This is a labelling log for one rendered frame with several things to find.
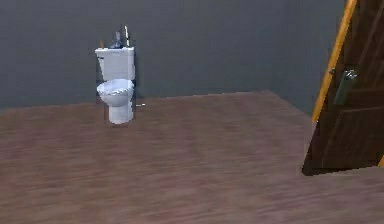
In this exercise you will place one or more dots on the white toilet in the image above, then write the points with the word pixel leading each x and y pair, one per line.
pixel 116 86

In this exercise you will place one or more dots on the white thin stick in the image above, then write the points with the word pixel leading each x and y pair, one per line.
pixel 127 36

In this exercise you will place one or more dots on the grey blue spray bottle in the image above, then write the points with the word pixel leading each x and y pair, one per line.
pixel 117 41

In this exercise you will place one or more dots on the dark brown room door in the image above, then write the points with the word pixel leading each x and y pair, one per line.
pixel 353 110

